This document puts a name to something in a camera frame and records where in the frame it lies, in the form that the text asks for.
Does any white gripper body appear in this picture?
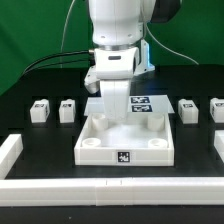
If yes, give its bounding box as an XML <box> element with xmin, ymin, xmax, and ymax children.
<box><xmin>84</xmin><ymin>46</ymin><xmax>155</xmax><ymax>94</ymax></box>

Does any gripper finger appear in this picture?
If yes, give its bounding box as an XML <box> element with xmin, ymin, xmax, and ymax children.
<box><xmin>116</xmin><ymin>80</ymin><xmax>131</xmax><ymax>120</ymax></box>
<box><xmin>100</xmin><ymin>80</ymin><xmax>116</xmax><ymax>120</ymax></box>

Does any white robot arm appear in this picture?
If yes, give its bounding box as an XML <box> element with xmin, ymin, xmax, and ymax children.
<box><xmin>85</xmin><ymin>0</ymin><xmax>182</xmax><ymax>120</ymax></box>

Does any white sheet with markers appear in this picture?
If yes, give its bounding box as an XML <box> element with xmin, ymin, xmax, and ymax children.
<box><xmin>84</xmin><ymin>95</ymin><xmax>174</xmax><ymax>116</ymax></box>

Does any white L-shaped fence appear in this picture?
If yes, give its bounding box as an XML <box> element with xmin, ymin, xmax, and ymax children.
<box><xmin>0</xmin><ymin>134</ymin><xmax>224</xmax><ymax>207</ymax></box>

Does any white part at right edge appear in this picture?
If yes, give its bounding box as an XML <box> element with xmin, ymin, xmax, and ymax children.
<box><xmin>214</xmin><ymin>130</ymin><xmax>224</xmax><ymax>163</ymax></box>

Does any black cable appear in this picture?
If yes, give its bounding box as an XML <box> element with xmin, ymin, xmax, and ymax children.
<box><xmin>22</xmin><ymin>49</ymin><xmax>98</xmax><ymax>76</ymax></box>

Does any grey cable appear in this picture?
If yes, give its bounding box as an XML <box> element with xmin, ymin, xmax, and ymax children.
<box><xmin>59</xmin><ymin>0</ymin><xmax>77</xmax><ymax>69</ymax></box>

